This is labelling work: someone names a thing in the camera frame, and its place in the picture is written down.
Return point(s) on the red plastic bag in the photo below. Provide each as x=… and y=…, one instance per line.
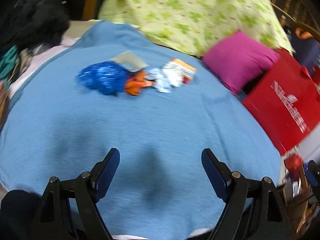
x=292, y=164

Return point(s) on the green clover quilt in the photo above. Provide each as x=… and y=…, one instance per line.
x=194, y=26

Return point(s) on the black clothes pile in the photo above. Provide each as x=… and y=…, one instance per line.
x=34, y=22

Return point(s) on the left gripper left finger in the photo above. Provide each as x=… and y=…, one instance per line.
x=54, y=217

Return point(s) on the blue blanket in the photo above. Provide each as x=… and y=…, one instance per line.
x=57, y=127

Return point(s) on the light blue crumpled wrapper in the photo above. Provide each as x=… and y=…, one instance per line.
x=160, y=81

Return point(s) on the teal garment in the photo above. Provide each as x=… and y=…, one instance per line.
x=8, y=62

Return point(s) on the orange white medicine box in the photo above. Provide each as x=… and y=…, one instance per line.
x=188, y=70

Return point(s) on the red paper shopping bag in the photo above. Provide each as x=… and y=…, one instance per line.
x=285, y=103

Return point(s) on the pink bed sheet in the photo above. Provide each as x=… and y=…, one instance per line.
x=38, y=60

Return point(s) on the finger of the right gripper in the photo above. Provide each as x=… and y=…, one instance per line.
x=312, y=174

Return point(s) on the magenta pillow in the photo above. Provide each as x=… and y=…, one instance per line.
x=238, y=59

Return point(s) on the blue plastic bag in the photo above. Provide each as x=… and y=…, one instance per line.
x=107, y=77

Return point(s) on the patterned yellow garment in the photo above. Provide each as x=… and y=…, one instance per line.
x=21, y=65

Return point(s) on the orange crumpled wrapper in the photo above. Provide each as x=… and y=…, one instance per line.
x=135, y=84

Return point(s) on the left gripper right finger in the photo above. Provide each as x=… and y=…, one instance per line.
x=253, y=208

